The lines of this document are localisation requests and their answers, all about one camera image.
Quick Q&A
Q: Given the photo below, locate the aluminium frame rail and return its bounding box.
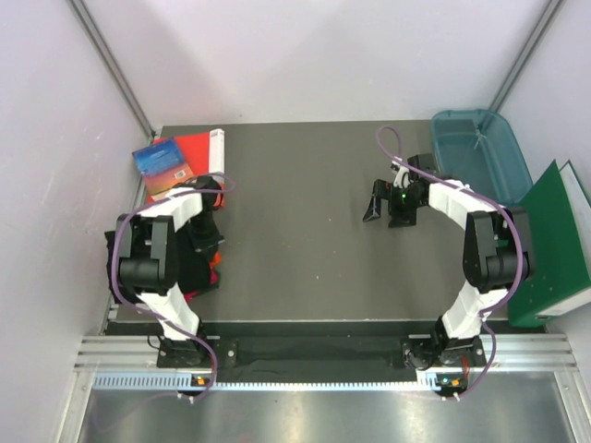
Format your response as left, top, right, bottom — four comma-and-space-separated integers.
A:
74, 334, 576, 372

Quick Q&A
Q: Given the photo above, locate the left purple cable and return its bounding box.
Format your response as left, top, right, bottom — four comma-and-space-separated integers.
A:
113, 173, 237, 401

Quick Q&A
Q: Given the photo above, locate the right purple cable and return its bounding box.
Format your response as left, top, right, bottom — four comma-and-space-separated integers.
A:
376, 126, 527, 401

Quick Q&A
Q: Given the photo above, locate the teal plastic bin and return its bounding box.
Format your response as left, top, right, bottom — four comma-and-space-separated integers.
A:
430, 109, 533, 207

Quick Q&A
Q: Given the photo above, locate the black t-shirt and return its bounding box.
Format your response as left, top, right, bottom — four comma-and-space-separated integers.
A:
117, 221, 217, 304

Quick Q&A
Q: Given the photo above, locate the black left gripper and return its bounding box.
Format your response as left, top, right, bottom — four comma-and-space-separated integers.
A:
183, 211, 223, 263

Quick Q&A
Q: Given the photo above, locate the slotted cable duct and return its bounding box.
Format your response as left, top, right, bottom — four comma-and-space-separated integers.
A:
91, 372, 467, 392

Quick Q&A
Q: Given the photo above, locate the left aluminium corner post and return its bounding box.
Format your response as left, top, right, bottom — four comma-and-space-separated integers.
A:
66, 0, 156, 139

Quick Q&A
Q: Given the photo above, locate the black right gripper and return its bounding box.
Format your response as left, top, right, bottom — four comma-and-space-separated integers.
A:
363, 180, 424, 229

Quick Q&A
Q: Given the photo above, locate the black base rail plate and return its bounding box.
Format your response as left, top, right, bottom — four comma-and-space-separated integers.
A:
156, 322, 491, 375

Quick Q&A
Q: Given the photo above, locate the orange folded t-shirt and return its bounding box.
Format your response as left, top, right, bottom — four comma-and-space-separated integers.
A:
210, 252, 222, 269

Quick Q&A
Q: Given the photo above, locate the right aluminium corner post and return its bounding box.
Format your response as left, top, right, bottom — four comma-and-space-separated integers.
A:
488, 0, 566, 113

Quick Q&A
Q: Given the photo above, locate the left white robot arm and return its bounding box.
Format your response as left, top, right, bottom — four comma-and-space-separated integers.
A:
109, 172, 235, 366

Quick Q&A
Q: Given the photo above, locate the green ring binder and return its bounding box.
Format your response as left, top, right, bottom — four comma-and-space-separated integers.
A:
508, 162, 590, 329

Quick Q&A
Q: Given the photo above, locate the blue orange book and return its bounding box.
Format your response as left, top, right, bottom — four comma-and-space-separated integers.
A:
132, 138, 195, 201

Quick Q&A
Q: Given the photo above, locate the purple cable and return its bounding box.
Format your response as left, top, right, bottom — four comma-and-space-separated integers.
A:
113, 173, 237, 401
376, 126, 527, 401

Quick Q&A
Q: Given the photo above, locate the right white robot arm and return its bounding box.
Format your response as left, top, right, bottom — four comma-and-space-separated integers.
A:
363, 154, 536, 365

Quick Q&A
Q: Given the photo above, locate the red t-shirt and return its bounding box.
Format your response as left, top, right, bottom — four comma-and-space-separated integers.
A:
184, 270, 220, 302

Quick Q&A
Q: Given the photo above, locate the aluminium corner post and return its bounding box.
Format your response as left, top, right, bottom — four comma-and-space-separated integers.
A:
66, 0, 156, 139
488, 0, 566, 113

